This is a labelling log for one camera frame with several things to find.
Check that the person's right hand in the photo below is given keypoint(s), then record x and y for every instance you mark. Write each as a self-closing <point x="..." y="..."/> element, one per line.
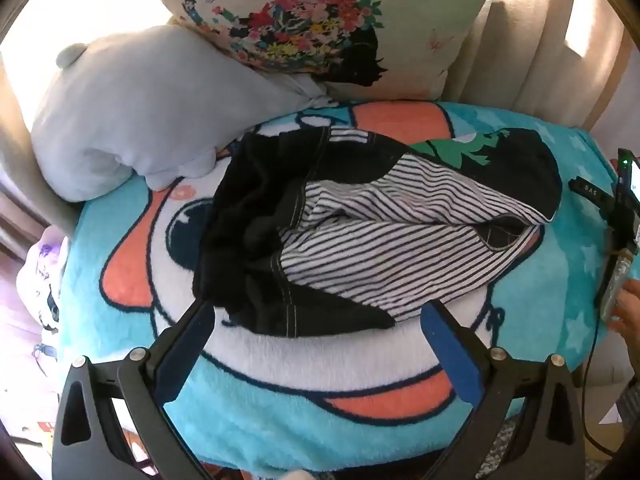
<point x="630" y="310"/>

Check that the cartoon printed blanket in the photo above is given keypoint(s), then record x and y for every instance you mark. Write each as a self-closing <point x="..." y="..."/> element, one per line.
<point x="300" y="410"/>

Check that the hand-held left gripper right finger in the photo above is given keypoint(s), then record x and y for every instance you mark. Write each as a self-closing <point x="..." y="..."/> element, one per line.
<point x="450" y="355"/>

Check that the beige curtain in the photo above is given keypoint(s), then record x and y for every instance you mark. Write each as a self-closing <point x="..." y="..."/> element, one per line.
<point x="525" y="60"/>

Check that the person's right forearm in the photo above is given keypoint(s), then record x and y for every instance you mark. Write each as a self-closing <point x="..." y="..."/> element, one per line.
<point x="630" y="405"/>

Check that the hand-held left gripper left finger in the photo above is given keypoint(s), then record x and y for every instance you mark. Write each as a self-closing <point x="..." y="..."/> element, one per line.
<point x="180" y="355"/>

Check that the black and striped pants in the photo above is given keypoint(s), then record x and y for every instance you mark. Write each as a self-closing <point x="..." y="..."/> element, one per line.
<point x="360" y="250"/>

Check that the white plush pillow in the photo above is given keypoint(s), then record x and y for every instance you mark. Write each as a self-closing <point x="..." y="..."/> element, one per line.
<point x="150" y="110"/>

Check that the white purple printed cloth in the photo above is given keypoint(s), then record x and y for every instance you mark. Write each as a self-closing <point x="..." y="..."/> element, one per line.
<point x="42" y="280"/>

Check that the floral printed cushion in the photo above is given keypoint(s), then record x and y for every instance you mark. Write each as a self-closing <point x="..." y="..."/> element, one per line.
<point x="400" y="35"/>

